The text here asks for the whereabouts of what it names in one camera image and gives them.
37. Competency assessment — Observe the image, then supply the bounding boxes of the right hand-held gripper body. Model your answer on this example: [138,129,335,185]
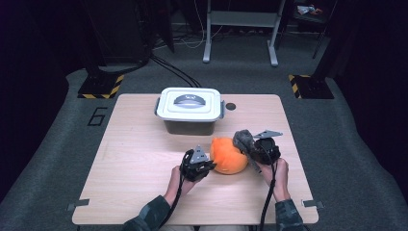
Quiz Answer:
[253,129,284,167]

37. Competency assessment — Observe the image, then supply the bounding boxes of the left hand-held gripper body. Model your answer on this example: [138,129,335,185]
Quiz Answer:
[179,144,210,183]

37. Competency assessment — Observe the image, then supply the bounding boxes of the orange plush toy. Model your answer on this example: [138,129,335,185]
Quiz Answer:
[210,137,249,175]

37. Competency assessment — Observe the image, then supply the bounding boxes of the storage box with white lid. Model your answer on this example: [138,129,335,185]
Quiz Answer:
[154,87,226,137]

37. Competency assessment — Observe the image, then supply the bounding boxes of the person's left hand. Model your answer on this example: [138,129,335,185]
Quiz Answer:
[163,165,205,206]

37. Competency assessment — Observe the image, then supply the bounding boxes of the person's right hand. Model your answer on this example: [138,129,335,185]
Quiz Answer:
[256,158,292,203]

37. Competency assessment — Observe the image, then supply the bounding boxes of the black yellow-striped stand base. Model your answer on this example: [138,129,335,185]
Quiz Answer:
[288,74,335,100]
[77,74,125,100]

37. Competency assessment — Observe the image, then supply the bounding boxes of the dark stand with colourful item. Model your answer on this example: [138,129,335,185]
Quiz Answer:
[290,0,338,59]

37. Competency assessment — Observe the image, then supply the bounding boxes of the dark equipment cabinet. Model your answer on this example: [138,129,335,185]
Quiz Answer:
[84,0,152,65]

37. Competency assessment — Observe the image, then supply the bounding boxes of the left hand-held gripper black cable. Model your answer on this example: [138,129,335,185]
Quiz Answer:
[158,174,186,230]

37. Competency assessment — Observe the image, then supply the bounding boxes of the hand-held gripper black cable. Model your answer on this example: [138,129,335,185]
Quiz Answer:
[158,174,186,230]
[258,142,279,231]

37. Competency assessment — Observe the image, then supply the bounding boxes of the right hand-held gripper black cable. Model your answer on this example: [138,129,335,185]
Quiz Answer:
[258,142,279,231]

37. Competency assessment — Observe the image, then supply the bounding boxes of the black floor cables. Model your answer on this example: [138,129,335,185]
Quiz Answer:
[150,54,203,89]

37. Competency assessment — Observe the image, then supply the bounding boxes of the white cable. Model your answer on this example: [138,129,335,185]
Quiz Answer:
[179,0,225,50]

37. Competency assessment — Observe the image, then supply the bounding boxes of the white metal stand frame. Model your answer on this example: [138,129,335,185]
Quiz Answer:
[202,0,287,67]

